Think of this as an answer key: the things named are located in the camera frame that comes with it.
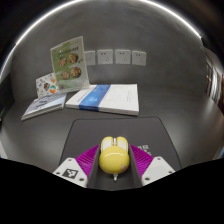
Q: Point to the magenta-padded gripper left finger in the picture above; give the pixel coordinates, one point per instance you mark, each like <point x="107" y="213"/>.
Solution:
<point x="68" y="171"/>

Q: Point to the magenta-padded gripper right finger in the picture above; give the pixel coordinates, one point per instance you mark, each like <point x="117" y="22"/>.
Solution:
<point x="158" y="170"/>

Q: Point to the yellow computer mouse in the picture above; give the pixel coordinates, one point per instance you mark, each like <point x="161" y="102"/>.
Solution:
<point x="114" y="160"/>

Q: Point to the dark grey mouse pad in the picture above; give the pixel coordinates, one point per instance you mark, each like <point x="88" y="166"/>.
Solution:
<point x="116" y="128"/>

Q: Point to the grey patterned book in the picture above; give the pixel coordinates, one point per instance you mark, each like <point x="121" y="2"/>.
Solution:
<point x="45" y="106"/>

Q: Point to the white book with blue band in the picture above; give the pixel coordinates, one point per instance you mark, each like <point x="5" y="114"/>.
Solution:
<point x="116" y="98"/>

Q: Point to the small colourful printed card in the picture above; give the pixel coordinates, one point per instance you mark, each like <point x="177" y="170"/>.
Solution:
<point x="46" y="86"/>

